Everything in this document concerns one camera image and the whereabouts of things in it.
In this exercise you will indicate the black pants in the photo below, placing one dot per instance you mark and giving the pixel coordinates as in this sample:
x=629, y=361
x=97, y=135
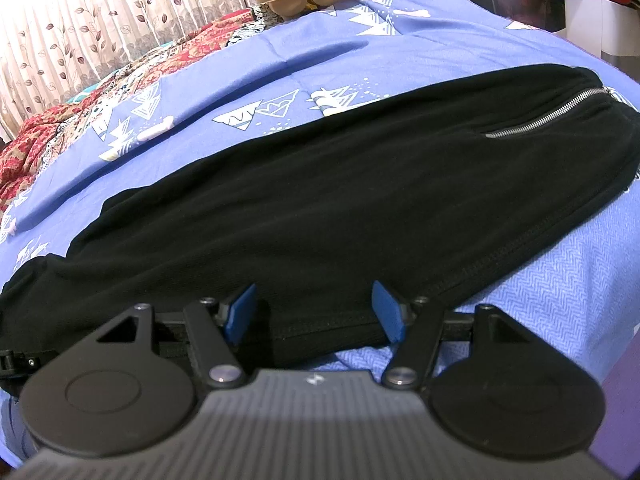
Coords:
x=300, y=200

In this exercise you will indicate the beige leaf-print curtain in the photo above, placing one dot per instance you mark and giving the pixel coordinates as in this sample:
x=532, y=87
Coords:
x=100, y=20

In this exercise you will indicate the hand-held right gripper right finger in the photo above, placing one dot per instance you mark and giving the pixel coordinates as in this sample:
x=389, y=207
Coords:
x=390, y=310

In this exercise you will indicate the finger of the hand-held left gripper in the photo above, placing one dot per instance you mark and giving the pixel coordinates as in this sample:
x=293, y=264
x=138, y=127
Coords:
x=15, y=362

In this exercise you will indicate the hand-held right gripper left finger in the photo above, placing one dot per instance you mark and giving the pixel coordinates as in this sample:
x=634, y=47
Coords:
x=240, y=312

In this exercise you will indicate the white plastic container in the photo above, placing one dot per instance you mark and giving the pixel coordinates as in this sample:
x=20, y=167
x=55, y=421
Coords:
x=600, y=20

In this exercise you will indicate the red floral quilt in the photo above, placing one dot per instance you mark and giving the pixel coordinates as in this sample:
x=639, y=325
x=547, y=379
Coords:
x=60, y=125

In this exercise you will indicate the purple cloth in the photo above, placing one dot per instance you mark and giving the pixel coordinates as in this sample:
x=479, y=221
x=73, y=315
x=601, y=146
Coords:
x=620, y=410

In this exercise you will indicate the blue printed blanket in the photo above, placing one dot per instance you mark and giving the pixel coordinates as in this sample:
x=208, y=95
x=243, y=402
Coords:
x=550, y=270

